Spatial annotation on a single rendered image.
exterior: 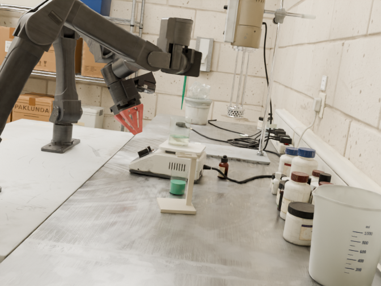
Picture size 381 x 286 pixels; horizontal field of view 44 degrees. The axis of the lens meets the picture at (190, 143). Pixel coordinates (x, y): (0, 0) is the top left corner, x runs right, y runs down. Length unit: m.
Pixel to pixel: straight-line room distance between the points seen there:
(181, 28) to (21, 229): 0.56
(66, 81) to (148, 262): 0.85
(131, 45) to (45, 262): 0.50
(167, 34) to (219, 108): 2.68
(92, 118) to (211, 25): 1.16
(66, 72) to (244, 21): 0.62
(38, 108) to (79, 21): 2.59
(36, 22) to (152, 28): 2.83
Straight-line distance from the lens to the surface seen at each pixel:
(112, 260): 0.81
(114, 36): 1.04
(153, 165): 1.30
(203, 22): 3.74
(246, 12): 1.67
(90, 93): 3.88
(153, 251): 0.85
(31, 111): 3.60
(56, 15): 0.98
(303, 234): 0.97
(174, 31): 1.11
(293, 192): 1.09
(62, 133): 1.55
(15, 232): 0.90
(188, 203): 1.08
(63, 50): 1.54
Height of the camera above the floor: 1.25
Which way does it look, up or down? 11 degrees down
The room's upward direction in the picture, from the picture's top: 7 degrees clockwise
